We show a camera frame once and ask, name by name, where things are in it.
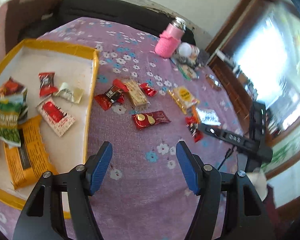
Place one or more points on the white and red printed packet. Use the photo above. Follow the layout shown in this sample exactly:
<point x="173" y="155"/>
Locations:
<point x="55" y="116"/>

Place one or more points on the large orange cracker packet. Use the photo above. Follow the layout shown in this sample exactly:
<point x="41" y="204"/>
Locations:
<point x="27" y="152"/>

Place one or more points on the black sofa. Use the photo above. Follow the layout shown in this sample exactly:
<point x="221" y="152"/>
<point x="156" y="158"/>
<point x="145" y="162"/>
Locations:
<point x="102" y="7"/>

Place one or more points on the grey phone stand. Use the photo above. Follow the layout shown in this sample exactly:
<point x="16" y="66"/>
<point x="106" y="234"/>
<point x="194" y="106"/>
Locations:
<point x="203" y="56"/>

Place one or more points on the green and yellow snack packet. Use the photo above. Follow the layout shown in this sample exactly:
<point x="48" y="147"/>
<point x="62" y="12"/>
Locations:
<point x="8" y="120"/>

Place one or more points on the white plastic jar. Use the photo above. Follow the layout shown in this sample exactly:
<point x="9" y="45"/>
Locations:
<point x="187" y="50"/>

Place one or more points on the chair with red-brown cover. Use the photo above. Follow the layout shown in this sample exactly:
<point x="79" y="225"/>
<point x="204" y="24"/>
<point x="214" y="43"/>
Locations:
<point x="27" y="12"/>

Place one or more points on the pink thermos with knitted sleeve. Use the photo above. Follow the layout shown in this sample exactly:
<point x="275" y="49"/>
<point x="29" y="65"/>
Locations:
<point x="168" y="41"/>

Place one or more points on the red packet with gold print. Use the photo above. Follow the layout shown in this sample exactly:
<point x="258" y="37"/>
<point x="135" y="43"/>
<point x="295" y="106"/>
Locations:
<point x="150" y="120"/>

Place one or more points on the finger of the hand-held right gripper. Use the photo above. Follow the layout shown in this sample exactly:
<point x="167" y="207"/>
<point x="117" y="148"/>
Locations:
<point x="206" y="129"/>

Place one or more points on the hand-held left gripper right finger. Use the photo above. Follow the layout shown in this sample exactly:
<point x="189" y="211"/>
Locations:
<point x="187" y="170"/>

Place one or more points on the yellow cardboard box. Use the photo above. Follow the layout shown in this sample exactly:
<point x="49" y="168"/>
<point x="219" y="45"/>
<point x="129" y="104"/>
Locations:
<point x="65" y="62"/>

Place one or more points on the small red candy packet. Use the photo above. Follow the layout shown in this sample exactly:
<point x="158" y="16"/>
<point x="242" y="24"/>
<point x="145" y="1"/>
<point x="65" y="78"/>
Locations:
<point x="148" y="89"/>

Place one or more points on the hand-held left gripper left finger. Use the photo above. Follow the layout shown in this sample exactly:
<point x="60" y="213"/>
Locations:
<point x="101" y="167"/>

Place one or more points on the window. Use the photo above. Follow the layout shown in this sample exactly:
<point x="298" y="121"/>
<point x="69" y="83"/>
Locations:
<point x="260" y="60"/>

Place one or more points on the green biscuit packet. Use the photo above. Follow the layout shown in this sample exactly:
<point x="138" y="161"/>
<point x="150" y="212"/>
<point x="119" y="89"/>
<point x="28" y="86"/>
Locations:
<point x="188" y="71"/>

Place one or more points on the beige biscuit packet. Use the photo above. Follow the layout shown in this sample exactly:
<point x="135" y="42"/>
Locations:
<point x="137" y="95"/>

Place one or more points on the brown snack bar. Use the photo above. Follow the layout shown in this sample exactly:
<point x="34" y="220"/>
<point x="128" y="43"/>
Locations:
<point x="213" y="82"/>

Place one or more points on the dark red pastry packet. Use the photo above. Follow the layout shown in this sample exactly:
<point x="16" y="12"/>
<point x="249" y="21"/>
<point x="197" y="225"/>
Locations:
<point x="10" y="87"/>

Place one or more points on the small white and gold packet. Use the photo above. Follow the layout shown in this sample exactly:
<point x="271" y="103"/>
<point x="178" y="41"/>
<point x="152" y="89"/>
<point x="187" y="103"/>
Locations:
<point x="68" y="92"/>

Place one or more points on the purple floral tablecloth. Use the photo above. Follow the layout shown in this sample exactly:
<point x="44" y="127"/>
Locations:
<point x="140" y="205"/>

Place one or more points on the clear cracker packet yellow label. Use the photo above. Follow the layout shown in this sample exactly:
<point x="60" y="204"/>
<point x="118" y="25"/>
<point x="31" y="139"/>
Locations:
<point x="183" y="98"/>

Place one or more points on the orange-edged cracker packet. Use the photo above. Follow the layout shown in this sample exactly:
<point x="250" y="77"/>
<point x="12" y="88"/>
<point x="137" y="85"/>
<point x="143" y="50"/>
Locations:
<point x="206" y="116"/>

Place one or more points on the person's right hand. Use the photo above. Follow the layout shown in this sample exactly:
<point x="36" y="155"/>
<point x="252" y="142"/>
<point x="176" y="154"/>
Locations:
<point x="260" y="182"/>

